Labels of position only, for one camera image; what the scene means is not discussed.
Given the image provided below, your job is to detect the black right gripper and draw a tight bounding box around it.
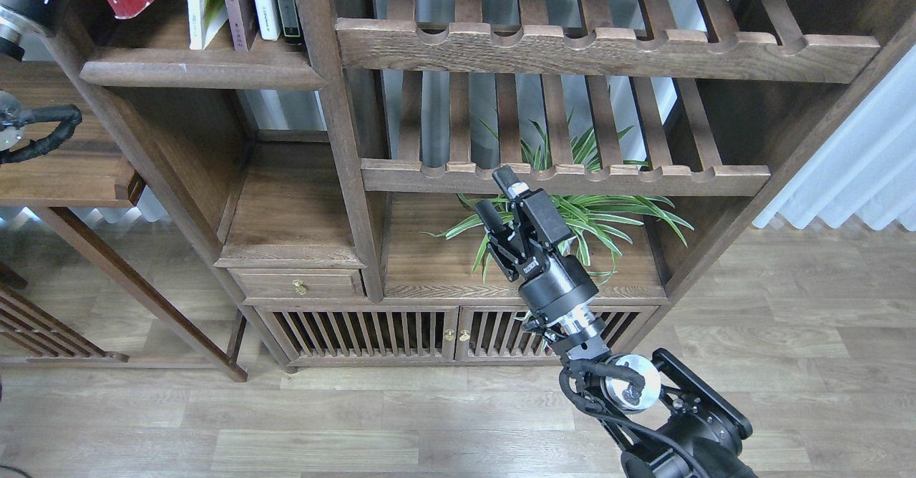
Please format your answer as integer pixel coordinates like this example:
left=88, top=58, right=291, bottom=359
left=474, top=165, right=598, bottom=325

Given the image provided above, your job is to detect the yellow green book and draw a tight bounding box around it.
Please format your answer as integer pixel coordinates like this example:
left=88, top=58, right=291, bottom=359
left=187, top=0, right=227, bottom=50

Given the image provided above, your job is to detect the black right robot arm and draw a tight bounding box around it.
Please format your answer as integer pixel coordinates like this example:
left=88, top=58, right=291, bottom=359
left=475, top=166, right=754, bottom=477

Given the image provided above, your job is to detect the green spider plant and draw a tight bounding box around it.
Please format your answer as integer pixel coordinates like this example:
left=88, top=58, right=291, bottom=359
left=422, top=119, right=694, bottom=282

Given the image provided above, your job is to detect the wooden side table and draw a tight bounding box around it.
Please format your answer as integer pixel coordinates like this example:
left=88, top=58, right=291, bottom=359
left=2, top=60, right=248, bottom=381

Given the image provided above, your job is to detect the dark wooden bookshelf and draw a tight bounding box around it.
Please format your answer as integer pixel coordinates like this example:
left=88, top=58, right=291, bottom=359
left=17, top=0, right=914, bottom=371

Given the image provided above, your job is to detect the brass drawer knob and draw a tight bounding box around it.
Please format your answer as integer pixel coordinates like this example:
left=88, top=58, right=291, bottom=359
left=292, top=280, right=308, bottom=296

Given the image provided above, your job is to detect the white upright book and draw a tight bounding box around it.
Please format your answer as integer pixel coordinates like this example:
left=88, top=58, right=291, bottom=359
left=254, top=0, right=282, bottom=41

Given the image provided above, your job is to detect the dark grey upright book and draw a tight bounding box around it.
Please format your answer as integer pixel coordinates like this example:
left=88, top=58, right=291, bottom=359
left=277, top=0, right=304, bottom=45

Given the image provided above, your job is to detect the white curtain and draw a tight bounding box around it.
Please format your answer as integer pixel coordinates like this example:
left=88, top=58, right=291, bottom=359
left=752, top=48, right=915, bottom=231

